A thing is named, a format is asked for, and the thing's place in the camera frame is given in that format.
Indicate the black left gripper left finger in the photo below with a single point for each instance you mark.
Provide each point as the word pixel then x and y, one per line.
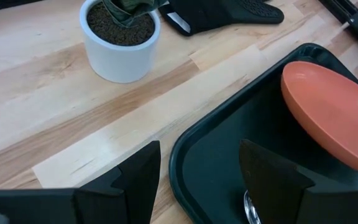
pixel 129 193

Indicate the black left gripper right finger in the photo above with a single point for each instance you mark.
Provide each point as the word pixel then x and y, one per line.
pixel 275 186

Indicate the orange plastic plate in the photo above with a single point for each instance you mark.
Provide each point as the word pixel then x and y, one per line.
pixel 331 105

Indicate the dark green plastic tray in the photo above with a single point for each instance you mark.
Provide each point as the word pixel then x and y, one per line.
pixel 216 161

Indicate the white plant pot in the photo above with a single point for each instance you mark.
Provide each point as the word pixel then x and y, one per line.
pixel 117 62

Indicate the green leafy plant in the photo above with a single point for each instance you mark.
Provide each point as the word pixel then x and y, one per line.
pixel 129 11

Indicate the black oven mitt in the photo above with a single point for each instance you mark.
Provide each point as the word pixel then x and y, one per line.
pixel 216 14

